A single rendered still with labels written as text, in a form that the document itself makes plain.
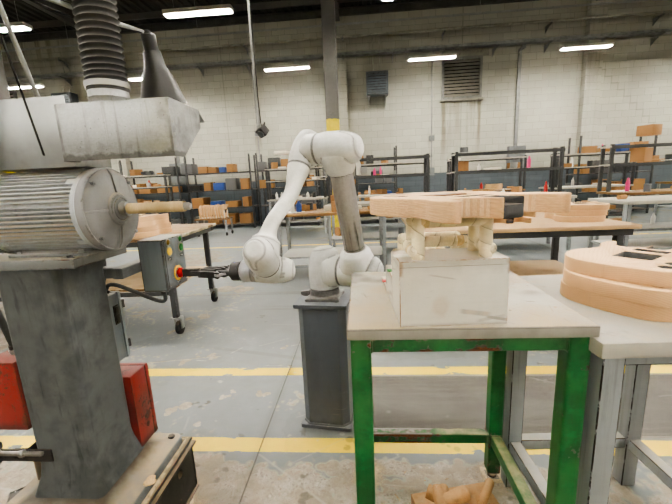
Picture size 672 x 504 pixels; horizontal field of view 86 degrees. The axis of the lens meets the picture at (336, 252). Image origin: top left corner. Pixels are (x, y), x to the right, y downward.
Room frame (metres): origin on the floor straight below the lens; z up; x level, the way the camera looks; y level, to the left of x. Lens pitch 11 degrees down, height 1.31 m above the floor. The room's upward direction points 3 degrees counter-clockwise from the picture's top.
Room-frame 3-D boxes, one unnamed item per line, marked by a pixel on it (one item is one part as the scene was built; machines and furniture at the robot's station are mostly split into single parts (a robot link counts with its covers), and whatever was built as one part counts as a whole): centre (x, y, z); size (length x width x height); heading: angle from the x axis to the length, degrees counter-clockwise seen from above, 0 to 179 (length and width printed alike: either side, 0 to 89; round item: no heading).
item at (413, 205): (0.92, -0.30, 1.23); 0.40 x 0.35 x 0.04; 23
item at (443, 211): (0.73, -0.24, 1.23); 0.09 x 0.07 x 0.04; 23
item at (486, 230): (0.88, -0.37, 1.15); 0.03 x 0.03 x 0.09
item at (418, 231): (0.88, -0.21, 1.15); 0.03 x 0.03 x 0.09
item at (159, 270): (1.37, 0.75, 0.99); 0.24 x 0.21 x 0.26; 86
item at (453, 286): (0.93, -0.29, 1.02); 0.27 x 0.15 x 0.17; 89
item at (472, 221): (0.88, -0.29, 1.20); 0.20 x 0.03 x 0.03; 88
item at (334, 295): (1.83, 0.09, 0.73); 0.22 x 0.18 x 0.06; 78
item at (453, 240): (1.04, -0.30, 1.12); 0.20 x 0.03 x 0.03; 88
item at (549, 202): (0.83, -0.48, 1.23); 0.10 x 0.07 x 0.04; 23
